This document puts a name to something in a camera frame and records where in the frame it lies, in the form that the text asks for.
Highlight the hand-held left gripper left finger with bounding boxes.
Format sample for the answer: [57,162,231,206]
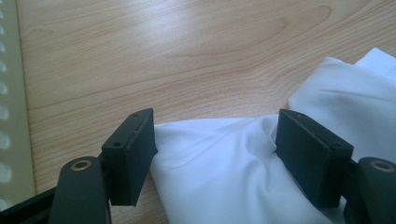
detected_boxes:
[101,107,159,207]

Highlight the white t-shirt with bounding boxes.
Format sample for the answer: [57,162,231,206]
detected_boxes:
[149,47,396,224]

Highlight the green plastic basket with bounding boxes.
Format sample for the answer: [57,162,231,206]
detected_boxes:
[0,0,36,213]

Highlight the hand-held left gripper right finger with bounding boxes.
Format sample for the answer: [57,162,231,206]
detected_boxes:
[275,108,355,209]

